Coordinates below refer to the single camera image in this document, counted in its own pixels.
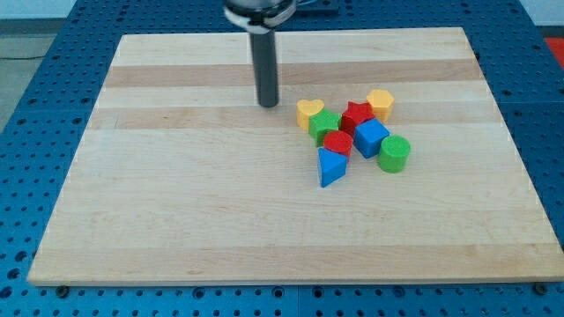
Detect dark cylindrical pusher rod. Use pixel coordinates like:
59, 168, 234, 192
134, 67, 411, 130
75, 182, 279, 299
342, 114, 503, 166
249, 31, 279, 107

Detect blue cube block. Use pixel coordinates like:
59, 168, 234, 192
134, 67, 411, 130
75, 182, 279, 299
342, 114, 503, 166
353, 119, 390, 159

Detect yellow heart block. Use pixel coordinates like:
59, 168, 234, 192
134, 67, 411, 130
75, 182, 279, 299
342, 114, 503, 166
296, 99, 325, 132

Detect green star block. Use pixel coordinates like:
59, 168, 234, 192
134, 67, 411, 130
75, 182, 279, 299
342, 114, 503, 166
308, 109, 342, 147

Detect red star block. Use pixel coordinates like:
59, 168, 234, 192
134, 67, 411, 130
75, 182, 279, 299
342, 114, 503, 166
340, 101, 375, 137

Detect red cylinder block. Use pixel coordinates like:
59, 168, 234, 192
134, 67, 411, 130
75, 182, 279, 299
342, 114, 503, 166
323, 130, 353, 159

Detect yellow hexagon block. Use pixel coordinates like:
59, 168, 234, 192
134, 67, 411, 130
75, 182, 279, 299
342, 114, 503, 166
366, 90, 395, 123

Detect blue triangle block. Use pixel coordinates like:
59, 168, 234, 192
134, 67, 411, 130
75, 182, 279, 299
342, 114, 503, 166
317, 148, 348, 188

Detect wooden board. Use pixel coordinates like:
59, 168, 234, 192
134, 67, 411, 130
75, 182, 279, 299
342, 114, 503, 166
27, 27, 563, 286

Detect green cylinder block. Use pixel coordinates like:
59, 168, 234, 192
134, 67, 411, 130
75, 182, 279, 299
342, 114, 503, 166
377, 135, 411, 173

